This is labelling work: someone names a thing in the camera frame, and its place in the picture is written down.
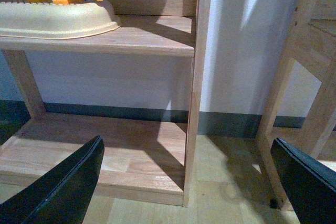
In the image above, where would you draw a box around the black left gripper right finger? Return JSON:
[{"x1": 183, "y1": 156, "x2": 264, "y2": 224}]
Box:
[{"x1": 271, "y1": 138, "x2": 335, "y2": 223}]

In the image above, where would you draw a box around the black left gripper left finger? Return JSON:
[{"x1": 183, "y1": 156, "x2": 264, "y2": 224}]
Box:
[{"x1": 1, "y1": 136, "x2": 104, "y2": 223}]

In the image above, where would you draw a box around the wooden shelf unit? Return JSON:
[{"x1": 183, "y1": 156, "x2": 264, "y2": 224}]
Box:
[{"x1": 1, "y1": 0, "x2": 210, "y2": 207}]

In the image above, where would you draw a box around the cream plastic toy base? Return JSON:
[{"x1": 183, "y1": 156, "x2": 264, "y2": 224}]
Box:
[{"x1": 1, "y1": 1, "x2": 121, "y2": 40}]

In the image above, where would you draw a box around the wooden chair frame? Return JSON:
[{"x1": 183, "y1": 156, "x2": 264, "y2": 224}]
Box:
[{"x1": 256, "y1": 0, "x2": 335, "y2": 210}]

